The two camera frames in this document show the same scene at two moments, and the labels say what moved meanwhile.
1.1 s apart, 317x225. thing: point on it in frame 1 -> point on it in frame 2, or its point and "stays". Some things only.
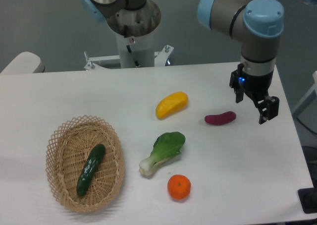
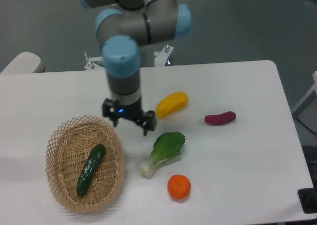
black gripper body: [257, 87] -> [131, 112]
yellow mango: [171, 104] stays
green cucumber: [94, 157] stays
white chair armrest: [25, 63] stays
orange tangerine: [179, 186] stays
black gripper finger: [234, 84] -> [110, 108]
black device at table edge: [308, 197] stays
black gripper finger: [268, 106] -> [148, 122]
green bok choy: [166, 146] stays
